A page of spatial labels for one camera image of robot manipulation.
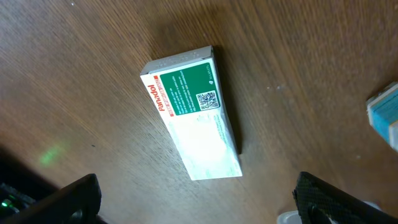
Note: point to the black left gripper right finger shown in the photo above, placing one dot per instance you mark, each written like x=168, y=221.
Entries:
x=319, y=202

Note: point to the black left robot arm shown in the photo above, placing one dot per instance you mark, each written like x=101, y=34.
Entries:
x=25, y=198

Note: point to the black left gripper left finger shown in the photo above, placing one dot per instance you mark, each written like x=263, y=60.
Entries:
x=79, y=202

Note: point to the white green medicine box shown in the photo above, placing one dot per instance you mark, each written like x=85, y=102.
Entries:
x=186, y=91

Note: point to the small gold-lidded balm jar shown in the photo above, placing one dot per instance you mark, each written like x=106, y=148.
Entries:
x=382, y=114

